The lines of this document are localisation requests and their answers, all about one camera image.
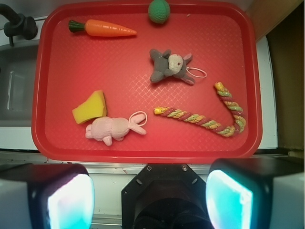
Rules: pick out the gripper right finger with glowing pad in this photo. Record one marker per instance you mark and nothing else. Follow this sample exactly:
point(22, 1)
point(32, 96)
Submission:
point(256, 193)

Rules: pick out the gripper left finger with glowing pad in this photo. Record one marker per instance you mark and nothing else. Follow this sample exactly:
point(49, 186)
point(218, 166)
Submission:
point(46, 196)

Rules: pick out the pink plush bunny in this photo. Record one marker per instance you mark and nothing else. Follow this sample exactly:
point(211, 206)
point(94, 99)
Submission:
point(105, 129)

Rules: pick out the yellow cheese wedge toy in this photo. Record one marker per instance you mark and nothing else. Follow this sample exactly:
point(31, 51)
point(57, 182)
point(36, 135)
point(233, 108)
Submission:
point(93, 107)

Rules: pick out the red plastic tray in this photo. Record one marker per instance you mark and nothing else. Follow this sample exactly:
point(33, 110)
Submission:
point(71, 66)

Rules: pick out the steel sink basin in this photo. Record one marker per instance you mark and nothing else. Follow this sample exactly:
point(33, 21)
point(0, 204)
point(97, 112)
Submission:
point(17, 76)

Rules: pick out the grey plush bunny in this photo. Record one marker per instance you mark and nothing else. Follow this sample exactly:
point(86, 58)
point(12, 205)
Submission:
point(167, 65)

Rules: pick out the black sink faucet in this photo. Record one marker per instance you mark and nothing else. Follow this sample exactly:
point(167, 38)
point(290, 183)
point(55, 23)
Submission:
point(18, 24)

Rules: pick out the orange plastic carrot toy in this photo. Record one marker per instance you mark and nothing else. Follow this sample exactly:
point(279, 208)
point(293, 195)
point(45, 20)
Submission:
point(99, 28)

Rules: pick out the green textured ball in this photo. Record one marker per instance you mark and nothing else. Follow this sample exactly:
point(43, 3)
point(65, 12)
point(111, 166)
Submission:
point(159, 11)

